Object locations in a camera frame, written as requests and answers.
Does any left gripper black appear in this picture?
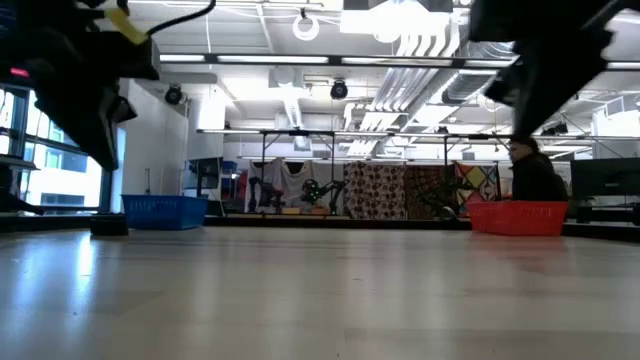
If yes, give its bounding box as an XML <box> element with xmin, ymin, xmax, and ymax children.
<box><xmin>0</xmin><ymin>0</ymin><xmax>162</xmax><ymax>173</ymax></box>

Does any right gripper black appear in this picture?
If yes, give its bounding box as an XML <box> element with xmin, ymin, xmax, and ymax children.
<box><xmin>468</xmin><ymin>0</ymin><xmax>640</xmax><ymax>137</ymax></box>

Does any large window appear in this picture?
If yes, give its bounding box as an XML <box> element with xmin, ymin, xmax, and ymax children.
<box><xmin>0</xmin><ymin>84</ymin><xmax>127</xmax><ymax>215</ymax></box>

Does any person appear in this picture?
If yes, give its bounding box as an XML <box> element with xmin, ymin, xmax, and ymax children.
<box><xmin>506</xmin><ymin>135</ymin><xmax>570</xmax><ymax>203</ymax></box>

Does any black ceiling spotlight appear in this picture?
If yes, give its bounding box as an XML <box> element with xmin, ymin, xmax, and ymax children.
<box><xmin>329</xmin><ymin>78</ymin><xmax>350</xmax><ymax>101</ymax></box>
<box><xmin>163</xmin><ymin>83</ymin><xmax>184</xmax><ymax>106</ymax></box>

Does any black background monitor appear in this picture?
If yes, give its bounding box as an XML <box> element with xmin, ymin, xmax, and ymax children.
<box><xmin>569</xmin><ymin>157</ymin><xmax>640</xmax><ymax>198</ymax></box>

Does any yellow tape tag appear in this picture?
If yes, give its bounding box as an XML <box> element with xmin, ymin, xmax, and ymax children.
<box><xmin>103</xmin><ymin>6</ymin><xmax>150</xmax><ymax>46</ymax></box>

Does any blue plastic basket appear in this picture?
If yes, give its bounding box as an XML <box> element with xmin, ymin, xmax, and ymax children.
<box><xmin>121</xmin><ymin>194</ymin><xmax>210</xmax><ymax>232</ymax></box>

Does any colourful geometric patterned cloth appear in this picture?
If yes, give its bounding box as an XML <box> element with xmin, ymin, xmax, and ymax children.
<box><xmin>452</xmin><ymin>160</ymin><xmax>502</xmax><ymax>205</ymax></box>

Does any dark screen on stand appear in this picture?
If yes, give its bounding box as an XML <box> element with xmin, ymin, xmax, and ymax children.
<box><xmin>185</xmin><ymin>156</ymin><xmax>225</xmax><ymax>200</ymax></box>

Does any red plastic basket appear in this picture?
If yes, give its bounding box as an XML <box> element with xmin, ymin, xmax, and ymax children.
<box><xmin>466</xmin><ymin>200</ymin><xmax>570</xmax><ymax>238</ymax></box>

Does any black pipe rack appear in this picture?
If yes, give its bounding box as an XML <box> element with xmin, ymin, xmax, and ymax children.
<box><xmin>197</xmin><ymin>128</ymin><xmax>640</xmax><ymax>221</ymax></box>

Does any dark orange patterned cloth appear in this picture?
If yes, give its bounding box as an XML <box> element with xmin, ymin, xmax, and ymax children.
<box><xmin>404</xmin><ymin>163</ymin><xmax>457</xmax><ymax>220</ymax></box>

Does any white hanging cloth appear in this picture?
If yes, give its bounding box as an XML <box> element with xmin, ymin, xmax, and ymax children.
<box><xmin>246</xmin><ymin>158</ymin><xmax>346</xmax><ymax>214</ymax></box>

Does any brown white patterned cloth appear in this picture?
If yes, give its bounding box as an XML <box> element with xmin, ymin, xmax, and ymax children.
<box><xmin>342</xmin><ymin>160</ymin><xmax>408</xmax><ymax>221</ymax></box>

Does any overhead light bar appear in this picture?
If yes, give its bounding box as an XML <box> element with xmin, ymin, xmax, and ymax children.
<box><xmin>158</xmin><ymin>52</ymin><xmax>640</xmax><ymax>71</ymax></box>

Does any silver ceiling air duct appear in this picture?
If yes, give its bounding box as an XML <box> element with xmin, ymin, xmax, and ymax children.
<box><xmin>440</xmin><ymin>40</ymin><xmax>517</xmax><ymax>107</ymax></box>

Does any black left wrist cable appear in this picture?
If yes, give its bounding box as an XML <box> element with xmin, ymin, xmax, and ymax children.
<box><xmin>145</xmin><ymin>0</ymin><xmax>218</xmax><ymax>37</ymax></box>

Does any white hanging ring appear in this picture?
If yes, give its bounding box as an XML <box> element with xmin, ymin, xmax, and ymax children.
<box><xmin>291</xmin><ymin>10</ymin><xmax>322</xmax><ymax>43</ymax></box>

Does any black metal table frame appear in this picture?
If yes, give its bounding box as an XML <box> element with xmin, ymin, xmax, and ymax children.
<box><xmin>0</xmin><ymin>212</ymin><xmax>640</xmax><ymax>244</ymax></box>

